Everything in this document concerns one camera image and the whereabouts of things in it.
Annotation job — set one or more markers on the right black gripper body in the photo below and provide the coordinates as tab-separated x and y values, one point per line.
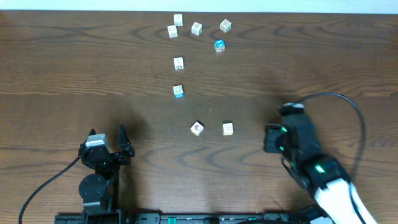
275	142

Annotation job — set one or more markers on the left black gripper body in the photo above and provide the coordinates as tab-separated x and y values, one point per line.
109	154

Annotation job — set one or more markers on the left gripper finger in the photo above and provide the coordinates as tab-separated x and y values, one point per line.
92	132
124	142

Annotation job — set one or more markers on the plain cream wooden block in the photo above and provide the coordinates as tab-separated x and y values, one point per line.
228	129

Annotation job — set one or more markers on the wooden block red picture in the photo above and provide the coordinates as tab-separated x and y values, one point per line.
197	128

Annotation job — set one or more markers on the wooden block blue side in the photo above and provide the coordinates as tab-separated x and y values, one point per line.
178	91

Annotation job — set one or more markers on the blue top wooden block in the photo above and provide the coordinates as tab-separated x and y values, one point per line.
219	45

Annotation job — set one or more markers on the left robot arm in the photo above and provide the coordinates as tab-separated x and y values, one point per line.
100	190

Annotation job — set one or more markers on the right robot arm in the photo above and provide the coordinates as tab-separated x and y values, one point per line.
321	175

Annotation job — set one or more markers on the wooden block yellow side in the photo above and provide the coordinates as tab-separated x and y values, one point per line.
178	63

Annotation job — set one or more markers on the wooden block red side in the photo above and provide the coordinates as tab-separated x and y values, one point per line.
172	30

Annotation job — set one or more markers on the wooden block far right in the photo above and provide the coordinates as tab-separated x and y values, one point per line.
225	25

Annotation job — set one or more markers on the wooden block top back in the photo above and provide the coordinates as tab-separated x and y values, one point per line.
178	20

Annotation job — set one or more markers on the wooden block number three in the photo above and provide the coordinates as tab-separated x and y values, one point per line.
196	28

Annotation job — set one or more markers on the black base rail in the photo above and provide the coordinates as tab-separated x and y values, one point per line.
155	218

